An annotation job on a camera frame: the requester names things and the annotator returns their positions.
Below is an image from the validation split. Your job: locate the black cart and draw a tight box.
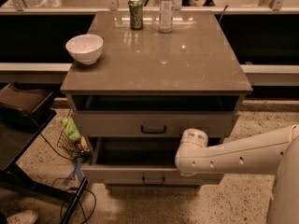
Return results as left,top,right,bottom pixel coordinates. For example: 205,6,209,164
0,82,88,224

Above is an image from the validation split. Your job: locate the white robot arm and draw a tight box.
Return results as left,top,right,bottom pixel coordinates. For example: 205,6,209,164
175,125,299,224

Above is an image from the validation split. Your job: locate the white shoe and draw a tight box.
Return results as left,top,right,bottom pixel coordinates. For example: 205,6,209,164
6,210,38,224

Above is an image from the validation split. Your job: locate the clear plastic water bottle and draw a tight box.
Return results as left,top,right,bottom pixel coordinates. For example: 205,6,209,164
159,0,174,33

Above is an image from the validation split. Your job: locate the green soda can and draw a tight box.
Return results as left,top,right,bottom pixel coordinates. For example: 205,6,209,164
128,0,143,30

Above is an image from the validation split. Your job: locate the grey drawer cabinet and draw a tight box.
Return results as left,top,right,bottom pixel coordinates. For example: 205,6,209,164
60,10,253,189

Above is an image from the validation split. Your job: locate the black cable on floor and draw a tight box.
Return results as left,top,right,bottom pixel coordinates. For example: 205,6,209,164
40,131,98,224

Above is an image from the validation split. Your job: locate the wire basket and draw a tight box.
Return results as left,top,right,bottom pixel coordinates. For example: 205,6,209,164
57,112,90,157

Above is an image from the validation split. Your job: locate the blue tape cross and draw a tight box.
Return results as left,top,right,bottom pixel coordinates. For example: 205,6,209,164
63,158,89,186

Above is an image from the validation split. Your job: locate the green plush toy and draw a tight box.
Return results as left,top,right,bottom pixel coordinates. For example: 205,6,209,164
61,117,81,142

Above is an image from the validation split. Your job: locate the grey drawer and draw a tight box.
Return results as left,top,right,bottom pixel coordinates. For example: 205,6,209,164
81,137,223,187
72,111,239,138

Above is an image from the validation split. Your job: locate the white ceramic bowl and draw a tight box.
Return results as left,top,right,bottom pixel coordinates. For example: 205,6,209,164
65,35,104,64

